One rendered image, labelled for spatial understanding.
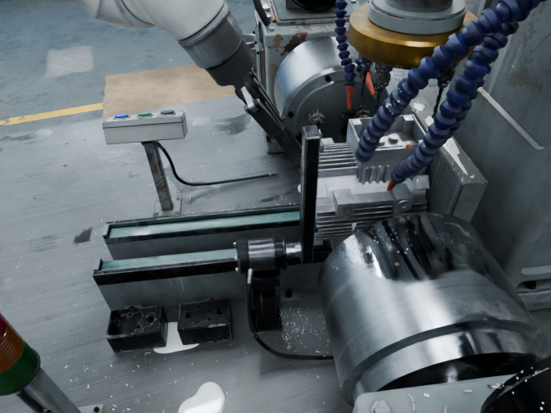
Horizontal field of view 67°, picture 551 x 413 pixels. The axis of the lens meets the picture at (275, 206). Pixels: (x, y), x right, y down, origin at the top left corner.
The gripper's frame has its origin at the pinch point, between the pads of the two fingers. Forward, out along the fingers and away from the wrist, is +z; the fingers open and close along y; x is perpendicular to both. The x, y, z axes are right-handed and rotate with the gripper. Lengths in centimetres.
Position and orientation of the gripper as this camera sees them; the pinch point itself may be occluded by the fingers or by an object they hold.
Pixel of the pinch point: (287, 140)
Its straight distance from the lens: 78.7
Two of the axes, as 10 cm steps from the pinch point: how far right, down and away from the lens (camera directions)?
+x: -8.5, 4.4, 2.8
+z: 5.1, 5.8, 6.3
